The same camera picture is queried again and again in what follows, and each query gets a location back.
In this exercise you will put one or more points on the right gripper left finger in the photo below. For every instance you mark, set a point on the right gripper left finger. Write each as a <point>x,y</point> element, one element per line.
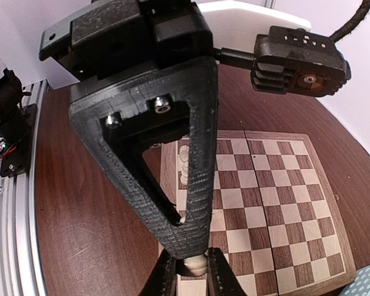
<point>163,278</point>

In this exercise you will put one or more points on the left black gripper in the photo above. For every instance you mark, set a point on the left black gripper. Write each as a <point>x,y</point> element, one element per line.
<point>108,37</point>

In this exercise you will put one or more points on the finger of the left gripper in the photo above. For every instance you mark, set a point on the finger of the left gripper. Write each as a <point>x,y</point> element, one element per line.
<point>133,124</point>

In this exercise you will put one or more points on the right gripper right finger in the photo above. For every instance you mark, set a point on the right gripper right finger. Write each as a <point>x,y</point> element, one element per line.
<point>221,280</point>

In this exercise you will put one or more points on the white queen chess piece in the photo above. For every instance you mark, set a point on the white queen chess piece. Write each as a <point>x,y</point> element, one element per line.
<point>183,163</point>

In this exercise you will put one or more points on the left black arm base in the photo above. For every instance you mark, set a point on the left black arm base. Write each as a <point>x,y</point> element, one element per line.
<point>17,126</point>

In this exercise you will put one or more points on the wooden folding chess board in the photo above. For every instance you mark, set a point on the wooden folding chess board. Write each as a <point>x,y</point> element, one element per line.
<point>275,217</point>

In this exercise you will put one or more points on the light blue plastic basket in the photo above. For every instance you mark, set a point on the light blue plastic basket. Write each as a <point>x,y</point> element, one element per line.
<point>360,286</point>

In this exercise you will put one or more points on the front aluminium rail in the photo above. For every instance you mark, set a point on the front aluminium rail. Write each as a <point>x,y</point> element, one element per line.
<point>20,266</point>

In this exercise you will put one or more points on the left aluminium frame post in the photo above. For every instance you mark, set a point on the left aluminium frame post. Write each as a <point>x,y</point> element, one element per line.
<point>270,4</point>

